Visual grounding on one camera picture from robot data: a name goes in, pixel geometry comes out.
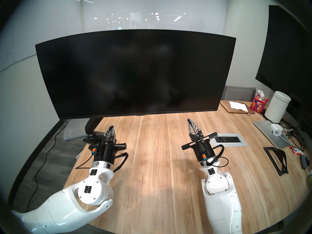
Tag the white cylindrical canister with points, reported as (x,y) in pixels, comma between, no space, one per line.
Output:
(277,106)

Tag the green round object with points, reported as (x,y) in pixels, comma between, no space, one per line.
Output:
(309,178)

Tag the white power adapter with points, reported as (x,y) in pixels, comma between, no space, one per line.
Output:
(275,127)

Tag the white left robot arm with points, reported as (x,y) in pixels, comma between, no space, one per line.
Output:
(61,211)

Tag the black monitor mount base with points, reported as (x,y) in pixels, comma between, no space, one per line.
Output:
(96,134)

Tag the wide glass whiteboard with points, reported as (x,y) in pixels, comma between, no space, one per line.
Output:
(146,14)

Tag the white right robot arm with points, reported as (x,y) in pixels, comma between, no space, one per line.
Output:
(221,201)

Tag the grey adapter box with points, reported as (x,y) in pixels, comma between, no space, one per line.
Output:
(304,161)

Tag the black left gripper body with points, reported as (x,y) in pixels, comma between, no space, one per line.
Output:
(104,151)

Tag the large black wall screen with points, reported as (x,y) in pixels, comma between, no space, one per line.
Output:
(285,53)

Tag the grey mesh office chair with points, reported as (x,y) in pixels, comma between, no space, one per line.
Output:
(240,93)
(73,131)

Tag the orange and blue markers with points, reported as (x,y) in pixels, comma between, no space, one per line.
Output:
(297,151)

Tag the silver table power outlet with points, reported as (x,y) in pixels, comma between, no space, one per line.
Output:
(231,139)

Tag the whiteboard with handwriting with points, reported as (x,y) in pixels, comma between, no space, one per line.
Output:
(9,50)

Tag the black laptop stand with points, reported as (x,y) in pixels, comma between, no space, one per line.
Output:
(284,162)

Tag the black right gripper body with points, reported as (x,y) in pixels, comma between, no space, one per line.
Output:
(203,149)

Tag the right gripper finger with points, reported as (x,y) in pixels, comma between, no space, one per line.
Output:
(192,134)
(198,133)

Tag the silver laptop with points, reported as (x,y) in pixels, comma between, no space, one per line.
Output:
(265,131)

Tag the brown wooden board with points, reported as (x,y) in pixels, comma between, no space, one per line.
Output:
(225,106)

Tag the colourful floral tissue box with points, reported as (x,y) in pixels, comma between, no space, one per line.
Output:
(258,104)

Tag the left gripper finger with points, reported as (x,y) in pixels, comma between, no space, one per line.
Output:
(107,137)
(112,137)

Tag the curved black computer monitor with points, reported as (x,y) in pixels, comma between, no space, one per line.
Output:
(134,72)

